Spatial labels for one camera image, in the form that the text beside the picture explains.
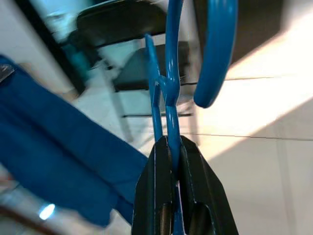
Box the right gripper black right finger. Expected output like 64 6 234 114
176 135 239 235

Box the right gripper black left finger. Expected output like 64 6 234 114
132 136 180 235

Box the bright blue garment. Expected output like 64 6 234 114
0 55 150 227

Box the black folding chair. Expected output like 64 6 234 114
68 0 203 145

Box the blue wire hanger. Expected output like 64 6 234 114
144 0 240 182

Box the black wall trim strip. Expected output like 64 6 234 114
23 0 86 95

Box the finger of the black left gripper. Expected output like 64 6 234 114
0 63 16 83

